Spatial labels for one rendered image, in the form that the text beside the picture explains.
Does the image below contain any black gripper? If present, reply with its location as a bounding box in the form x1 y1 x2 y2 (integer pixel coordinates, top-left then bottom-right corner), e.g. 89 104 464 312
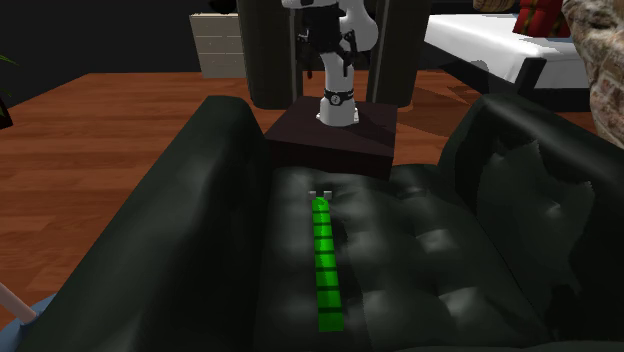
295 3 361 80

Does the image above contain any dark olive curtain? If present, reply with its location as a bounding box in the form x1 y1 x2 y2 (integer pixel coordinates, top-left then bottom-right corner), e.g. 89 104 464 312
236 0 305 111
365 0 433 109

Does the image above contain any dark robot stand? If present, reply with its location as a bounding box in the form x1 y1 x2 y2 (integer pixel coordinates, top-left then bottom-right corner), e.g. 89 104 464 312
264 95 399 182

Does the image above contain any beige chest of drawers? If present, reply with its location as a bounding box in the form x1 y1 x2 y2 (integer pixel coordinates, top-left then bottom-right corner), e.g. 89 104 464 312
188 12 248 80

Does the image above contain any green segmented stick grey end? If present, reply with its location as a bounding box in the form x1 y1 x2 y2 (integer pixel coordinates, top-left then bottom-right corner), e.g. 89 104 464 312
307 189 346 334

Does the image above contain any dark green leather sofa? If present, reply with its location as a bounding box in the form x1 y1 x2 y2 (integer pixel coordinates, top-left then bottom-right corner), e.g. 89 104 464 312
18 92 624 352

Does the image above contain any red gift box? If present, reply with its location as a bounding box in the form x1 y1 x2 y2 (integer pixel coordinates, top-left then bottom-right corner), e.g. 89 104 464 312
511 0 573 39

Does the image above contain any beige mottled bulky cushion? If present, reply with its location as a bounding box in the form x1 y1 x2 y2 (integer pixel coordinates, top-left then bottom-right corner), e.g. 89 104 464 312
560 0 624 150

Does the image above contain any potted green plant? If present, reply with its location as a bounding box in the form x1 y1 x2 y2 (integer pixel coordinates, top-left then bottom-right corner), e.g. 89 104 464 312
0 52 19 131

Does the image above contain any white bed black frame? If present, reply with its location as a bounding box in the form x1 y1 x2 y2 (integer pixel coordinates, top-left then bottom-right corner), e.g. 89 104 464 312
420 12 594 114

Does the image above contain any light blue thing pink handle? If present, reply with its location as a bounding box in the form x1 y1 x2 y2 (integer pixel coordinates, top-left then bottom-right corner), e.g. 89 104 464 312
0 281 61 352

